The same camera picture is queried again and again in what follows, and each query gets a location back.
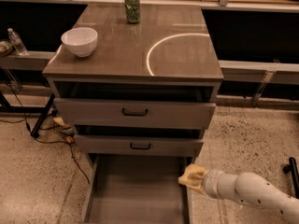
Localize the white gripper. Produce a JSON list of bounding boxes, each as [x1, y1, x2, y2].
[[202, 169, 224, 199]]

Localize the yellow sponge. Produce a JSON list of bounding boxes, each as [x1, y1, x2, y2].
[[178, 164, 208, 194]]

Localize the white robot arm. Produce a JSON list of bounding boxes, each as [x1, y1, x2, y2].
[[203, 169, 299, 224]]

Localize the middle grey drawer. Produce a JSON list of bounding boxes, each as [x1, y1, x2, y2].
[[75, 134, 203, 157]]

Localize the bottom open grey drawer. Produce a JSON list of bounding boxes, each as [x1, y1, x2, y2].
[[81, 155, 191, 224]]

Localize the grey drawer cabinet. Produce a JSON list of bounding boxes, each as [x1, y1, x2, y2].
[[41, 3, 224, 173]]

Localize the top grey drawer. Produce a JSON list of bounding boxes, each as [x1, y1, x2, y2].
[[54, 98, 216, 129]]

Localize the black chair base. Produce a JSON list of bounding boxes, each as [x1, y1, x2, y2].
[[283, 157, 299, 199]]

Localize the black metal stand leg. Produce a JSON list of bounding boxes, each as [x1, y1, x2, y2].
[[30, 94, 55, 138]]

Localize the white bowl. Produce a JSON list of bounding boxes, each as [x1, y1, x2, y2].
[[61, 27, 98, 57]]

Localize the green soda can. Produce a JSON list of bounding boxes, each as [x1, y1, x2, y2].
[[124, 0, 141, 23]]

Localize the clear plastic water bottle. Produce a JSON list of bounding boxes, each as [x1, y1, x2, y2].
[[7, 28, 27, 55]]

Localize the small dish on ledge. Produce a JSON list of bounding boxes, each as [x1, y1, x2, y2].
[[0, 40, 13, 57]]

